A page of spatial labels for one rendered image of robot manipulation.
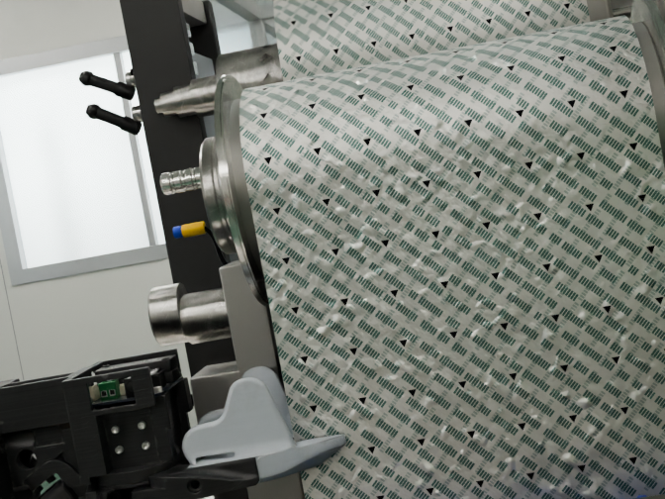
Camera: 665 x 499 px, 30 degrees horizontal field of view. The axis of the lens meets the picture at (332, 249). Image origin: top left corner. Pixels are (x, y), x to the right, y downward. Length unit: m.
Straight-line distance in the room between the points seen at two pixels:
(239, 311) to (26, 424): 0.15
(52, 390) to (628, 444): 0.33
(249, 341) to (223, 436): 0.10
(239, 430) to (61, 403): 0.11
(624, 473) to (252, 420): 0.21
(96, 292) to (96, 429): 5.88
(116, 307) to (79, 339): 0.26
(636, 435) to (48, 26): 6.06
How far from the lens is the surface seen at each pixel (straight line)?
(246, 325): 0.81
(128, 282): 6.55
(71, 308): 6.65
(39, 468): 0.76
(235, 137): 0.74
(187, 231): 0.85
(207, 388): 0.82
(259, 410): 0.72
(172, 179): 0.77
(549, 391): 0.73
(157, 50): 1.08
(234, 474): 0.72
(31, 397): 0.75
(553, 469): 0.74
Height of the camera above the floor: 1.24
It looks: 3 degrees down
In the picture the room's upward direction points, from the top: 10 degrees counter-clockwise
